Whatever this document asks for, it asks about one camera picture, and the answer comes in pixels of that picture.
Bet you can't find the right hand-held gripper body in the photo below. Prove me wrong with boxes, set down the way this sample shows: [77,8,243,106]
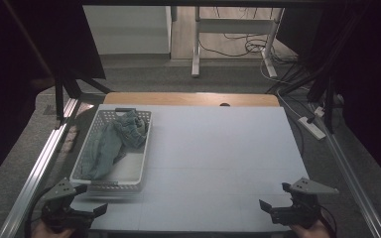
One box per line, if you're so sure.
[270,177,340,230]

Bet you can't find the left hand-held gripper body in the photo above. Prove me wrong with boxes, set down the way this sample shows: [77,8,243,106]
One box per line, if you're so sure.
[40,178,95,232]

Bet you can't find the blue denim pants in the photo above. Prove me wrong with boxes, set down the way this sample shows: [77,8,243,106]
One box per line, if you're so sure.
[78,109,148,181]

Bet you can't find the white perforated plastic basket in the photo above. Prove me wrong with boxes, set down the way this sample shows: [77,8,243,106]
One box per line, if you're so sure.
[68,107,153,194]

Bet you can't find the person's right hand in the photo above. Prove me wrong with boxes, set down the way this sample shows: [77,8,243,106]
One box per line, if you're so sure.
[289,216,332,238]

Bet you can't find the person's left hand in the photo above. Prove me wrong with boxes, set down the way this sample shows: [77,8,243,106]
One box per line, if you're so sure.
[32,220,76,238]

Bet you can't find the white power strip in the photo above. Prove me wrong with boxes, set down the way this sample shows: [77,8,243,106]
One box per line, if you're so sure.
[298,116,327,141]

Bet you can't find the white table cover board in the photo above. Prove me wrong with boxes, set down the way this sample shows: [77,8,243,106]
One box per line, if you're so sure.
[49,103,311,233]

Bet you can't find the black metal stand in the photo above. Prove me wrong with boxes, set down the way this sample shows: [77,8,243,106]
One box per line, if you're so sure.
[53,67,114,122]
[307,13,369,135]

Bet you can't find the wooden table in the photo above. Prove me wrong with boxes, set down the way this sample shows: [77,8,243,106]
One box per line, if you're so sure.
[102,91,281,108]

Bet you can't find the black curtain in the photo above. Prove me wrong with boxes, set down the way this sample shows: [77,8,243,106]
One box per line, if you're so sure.
[0,0,107,193]
[276,0,381,194]

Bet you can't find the white cabinet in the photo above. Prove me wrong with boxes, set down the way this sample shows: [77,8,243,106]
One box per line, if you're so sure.
[82,4,174,56]

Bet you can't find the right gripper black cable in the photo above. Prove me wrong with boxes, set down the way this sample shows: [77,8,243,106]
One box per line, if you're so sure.
[317,203,339,238]

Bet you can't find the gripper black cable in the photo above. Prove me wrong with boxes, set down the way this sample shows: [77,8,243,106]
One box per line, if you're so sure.
[24,186,54,238]
[317,203,339,238]

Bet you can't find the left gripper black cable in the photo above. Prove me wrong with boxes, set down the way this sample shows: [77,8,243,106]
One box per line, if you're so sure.
[24,186,54,238]

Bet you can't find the aluminium frame rail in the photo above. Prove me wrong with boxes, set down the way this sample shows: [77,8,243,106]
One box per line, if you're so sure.
[308,102,381,238]
[0,97,80,238]

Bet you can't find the white cable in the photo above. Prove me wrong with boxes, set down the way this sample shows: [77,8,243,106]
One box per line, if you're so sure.
[275,88,306,121]

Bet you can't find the black floor cables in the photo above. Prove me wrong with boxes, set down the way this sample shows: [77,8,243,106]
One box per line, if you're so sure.
[198,31,301,65]

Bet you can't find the white desk frame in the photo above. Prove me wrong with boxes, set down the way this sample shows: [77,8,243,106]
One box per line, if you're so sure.
[190,5,286,79]

